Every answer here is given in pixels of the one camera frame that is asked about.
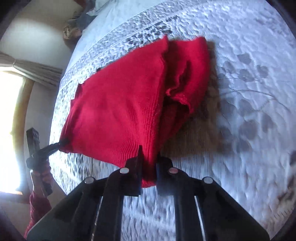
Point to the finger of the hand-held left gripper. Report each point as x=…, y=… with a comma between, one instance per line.
x=56, y=146

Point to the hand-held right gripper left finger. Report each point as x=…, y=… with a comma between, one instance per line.
x=135, y=176

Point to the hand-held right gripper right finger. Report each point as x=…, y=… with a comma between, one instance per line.
x=163, y=178

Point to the red knitted sweater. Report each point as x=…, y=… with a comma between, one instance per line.
x=122, y=104

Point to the dark blue clothes pile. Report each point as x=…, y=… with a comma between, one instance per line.
x=86, y=19

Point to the person's left hand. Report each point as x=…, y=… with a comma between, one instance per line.
x=45, y=177

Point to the wooden framed window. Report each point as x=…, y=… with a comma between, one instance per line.
x=11, y=129

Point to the beige curtain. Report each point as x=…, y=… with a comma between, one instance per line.
x=30, y=67

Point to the brown patterned cloth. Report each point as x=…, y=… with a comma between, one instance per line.
x=71, y=32

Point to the light blue pillow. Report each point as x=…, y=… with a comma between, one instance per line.
x=106, y=5

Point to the floral quilted bedspread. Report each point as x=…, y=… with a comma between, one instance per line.
x=240, y=46

